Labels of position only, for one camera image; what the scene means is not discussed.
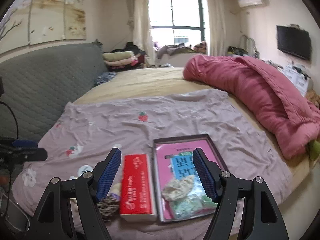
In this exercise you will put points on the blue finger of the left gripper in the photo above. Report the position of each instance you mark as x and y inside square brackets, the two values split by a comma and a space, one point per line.
[25, 144]

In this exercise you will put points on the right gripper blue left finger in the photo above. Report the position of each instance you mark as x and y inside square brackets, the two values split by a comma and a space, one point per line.
[105, 172]

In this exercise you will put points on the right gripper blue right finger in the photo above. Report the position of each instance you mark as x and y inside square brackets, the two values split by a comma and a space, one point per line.
[208, 172]

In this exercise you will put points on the plush bear purple dress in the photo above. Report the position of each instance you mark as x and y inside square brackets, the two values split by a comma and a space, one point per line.
[115, 191]

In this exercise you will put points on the green tissue packet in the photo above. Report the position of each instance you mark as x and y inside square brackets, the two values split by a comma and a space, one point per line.
[186, 207]

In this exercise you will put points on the leopard print cloth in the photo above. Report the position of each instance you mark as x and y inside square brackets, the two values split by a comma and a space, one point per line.
[109, 207]

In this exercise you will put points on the floral white scrunchie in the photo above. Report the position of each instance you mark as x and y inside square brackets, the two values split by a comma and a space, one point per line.
[177, 189]

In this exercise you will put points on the green sponge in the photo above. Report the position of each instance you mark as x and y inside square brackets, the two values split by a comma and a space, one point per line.
[207, 203]

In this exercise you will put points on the pink book tray box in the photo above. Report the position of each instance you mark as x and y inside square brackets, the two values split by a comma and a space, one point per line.
[173, 158]

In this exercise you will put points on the red tissue pack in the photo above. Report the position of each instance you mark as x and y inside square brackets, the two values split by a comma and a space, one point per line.
[137, 199]

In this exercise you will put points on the purple strawberry print blanket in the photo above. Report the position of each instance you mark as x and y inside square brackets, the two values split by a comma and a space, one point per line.
[85, 134]

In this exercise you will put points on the grey quilted headboard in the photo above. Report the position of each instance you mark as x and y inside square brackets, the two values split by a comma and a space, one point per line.
[39, 84]

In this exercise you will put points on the blue patterned cloth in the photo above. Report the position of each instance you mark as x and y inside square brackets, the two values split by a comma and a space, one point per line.
[104, 78]

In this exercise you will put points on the pink red quilt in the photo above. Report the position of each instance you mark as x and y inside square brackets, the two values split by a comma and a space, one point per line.
[266, 92]

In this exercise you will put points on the green pillow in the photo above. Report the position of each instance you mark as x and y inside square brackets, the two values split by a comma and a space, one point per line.
[313, 149]

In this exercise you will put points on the folded blankets stack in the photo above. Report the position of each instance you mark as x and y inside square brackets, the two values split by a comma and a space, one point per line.
[120, 61]

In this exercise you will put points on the clothes pile on sill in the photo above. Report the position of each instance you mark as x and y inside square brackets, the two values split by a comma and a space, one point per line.
[175, 49]

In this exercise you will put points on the white drawer cabinet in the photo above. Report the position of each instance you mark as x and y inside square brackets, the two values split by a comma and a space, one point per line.
[300, 79]

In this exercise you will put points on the left cream curtain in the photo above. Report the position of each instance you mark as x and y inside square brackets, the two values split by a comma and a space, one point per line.
[139, 24]

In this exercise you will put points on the cream curtain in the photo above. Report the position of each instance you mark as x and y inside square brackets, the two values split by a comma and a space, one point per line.
[139, 24]
[216, 27]

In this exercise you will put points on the window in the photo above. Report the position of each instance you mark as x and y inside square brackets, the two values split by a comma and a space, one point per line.
[176, 21]

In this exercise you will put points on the right cream curtain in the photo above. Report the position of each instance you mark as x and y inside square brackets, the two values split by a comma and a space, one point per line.
[216, 27]

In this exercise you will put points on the air conditioner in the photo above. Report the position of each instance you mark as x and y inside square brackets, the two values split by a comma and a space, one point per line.
[250, 3]

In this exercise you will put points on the wall painting panels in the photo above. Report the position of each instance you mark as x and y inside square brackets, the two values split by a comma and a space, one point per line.
[31, 22]

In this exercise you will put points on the black wall television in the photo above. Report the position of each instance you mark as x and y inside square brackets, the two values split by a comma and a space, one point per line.
[294, 41]

